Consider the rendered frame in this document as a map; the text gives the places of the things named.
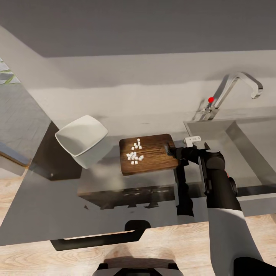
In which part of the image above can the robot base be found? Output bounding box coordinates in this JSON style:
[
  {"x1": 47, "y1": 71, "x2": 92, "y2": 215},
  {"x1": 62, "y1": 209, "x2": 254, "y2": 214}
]
[{"x1": 92, "y1": 263, "x2": 184, "y2": 276}]

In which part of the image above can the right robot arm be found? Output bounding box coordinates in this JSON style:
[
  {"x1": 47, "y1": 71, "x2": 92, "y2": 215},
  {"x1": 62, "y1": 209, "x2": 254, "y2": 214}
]
[{"x1": 169, "y1": 136, "x2": 276, "y2": 276}]

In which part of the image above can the cutting board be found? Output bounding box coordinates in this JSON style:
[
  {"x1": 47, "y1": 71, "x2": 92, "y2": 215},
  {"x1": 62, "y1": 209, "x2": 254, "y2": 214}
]
[{"x1": 119, "y1": 133, "x2": 181, "y2": 174}]

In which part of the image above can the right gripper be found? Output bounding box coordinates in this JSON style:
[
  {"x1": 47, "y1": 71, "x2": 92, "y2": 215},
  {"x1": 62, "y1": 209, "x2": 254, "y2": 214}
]
[{"x1": 169, "y1": 145, "x2": 197, "y2": 161}]

